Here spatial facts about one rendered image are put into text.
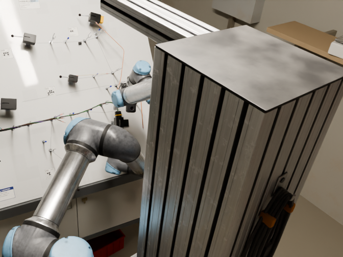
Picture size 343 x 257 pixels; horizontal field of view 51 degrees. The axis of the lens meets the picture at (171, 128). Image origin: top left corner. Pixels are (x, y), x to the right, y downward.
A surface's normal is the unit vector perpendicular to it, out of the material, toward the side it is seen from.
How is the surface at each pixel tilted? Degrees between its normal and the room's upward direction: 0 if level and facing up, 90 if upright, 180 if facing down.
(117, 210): 90
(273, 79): 0
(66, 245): 8
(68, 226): 90
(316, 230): 0
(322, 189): 90
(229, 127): 90
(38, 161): 53
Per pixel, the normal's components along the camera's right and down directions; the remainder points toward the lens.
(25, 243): 0.00, -0.55
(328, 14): -0.76, 0.30
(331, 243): 0.11, -0.81
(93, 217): 0.48, 0.54
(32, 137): 0.45, -0.05
